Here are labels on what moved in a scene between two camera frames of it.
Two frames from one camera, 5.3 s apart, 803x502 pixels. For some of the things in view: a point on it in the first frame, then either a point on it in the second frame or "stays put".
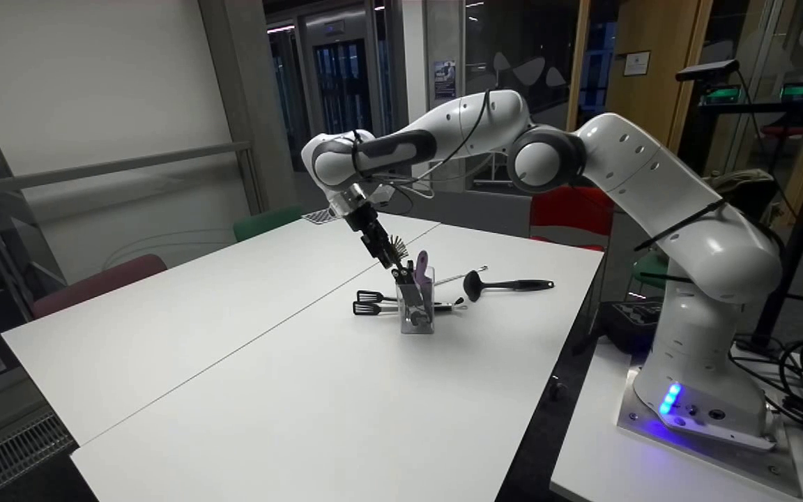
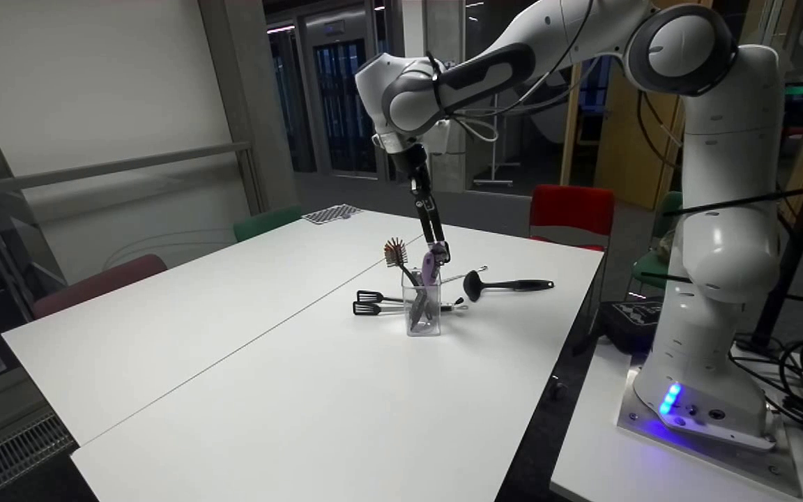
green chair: (264, 225) stays put
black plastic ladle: (476, 286) stays put
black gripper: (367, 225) → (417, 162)
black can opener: (410, 289) → (442, 256)
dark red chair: (104, 281) stays put
